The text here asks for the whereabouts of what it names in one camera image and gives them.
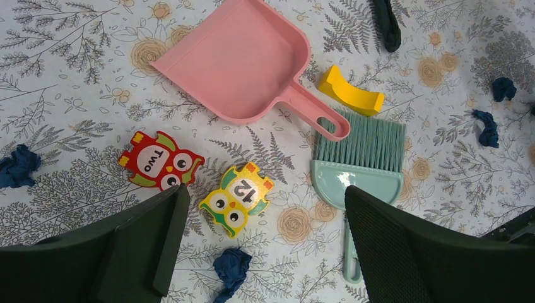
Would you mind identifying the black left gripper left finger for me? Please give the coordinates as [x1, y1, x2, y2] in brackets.
[1, 185, 191, 302]

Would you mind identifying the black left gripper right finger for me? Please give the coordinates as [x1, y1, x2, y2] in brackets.
[345, 186, 534, 302]

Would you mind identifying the teal hand brush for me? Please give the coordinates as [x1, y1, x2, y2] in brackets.
[310, 109, 407, 284]

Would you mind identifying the blue paper scrap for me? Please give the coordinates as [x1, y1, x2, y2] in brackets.
[472, 110, 499, 148]
[491, 77, 517, 102]
[1, 145, 42, 188]
[213, 247, 252, 303]

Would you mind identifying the pink plastic dustpan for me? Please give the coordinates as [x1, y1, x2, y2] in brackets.
[152, 0, 351, 141]

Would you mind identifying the blue paper scrap bottom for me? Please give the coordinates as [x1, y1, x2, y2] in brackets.
[213, 247, 252, 303]

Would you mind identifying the red owl puzzle piece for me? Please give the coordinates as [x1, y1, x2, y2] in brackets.
[118, 131, 205, 191]

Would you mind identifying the yellow owl puzzle piece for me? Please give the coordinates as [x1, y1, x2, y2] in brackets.
[199, 162, 274, 238]

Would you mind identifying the floral tablecloth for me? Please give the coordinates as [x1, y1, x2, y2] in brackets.
[1, 1, 534, 302]

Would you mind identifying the yellow curved wooden block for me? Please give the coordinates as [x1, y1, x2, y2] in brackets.
[317, 65, 385, 117]

